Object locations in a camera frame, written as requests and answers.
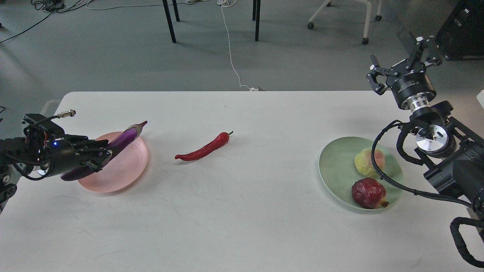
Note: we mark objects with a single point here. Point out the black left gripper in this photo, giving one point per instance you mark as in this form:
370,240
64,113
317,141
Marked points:
77,151

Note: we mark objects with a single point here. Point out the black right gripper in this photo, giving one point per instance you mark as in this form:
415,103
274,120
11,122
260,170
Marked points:
408,78

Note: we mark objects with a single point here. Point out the purple eggplant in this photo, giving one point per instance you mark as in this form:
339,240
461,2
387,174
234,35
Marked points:
124,138

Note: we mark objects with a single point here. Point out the yellow-green custard apple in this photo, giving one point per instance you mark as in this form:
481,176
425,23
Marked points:
364,165

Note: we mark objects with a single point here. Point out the dark red pomegranate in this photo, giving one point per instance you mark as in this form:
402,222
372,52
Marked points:
369,193

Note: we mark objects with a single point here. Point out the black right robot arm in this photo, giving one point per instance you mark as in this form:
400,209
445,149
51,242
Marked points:
452,152

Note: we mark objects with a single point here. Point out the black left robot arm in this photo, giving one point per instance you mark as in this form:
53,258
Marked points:
46,150

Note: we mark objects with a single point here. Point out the pink plate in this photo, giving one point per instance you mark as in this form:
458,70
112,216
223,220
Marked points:
120,172

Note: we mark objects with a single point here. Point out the black equipment case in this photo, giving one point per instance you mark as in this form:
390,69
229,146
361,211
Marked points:
461,37

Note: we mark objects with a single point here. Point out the white rolling chair base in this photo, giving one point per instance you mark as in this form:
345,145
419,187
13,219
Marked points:
359,13

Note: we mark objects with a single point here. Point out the light green plate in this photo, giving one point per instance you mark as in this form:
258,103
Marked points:
338,173

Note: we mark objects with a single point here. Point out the red chili pepper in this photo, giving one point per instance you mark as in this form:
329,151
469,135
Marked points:
217,143

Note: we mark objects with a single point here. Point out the black table legs right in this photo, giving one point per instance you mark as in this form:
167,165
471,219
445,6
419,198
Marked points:
256,17

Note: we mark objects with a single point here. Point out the black table legs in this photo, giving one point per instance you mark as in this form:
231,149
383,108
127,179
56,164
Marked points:
169,18
256,17

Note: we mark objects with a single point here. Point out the black table legs left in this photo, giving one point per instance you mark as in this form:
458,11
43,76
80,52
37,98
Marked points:
169,18

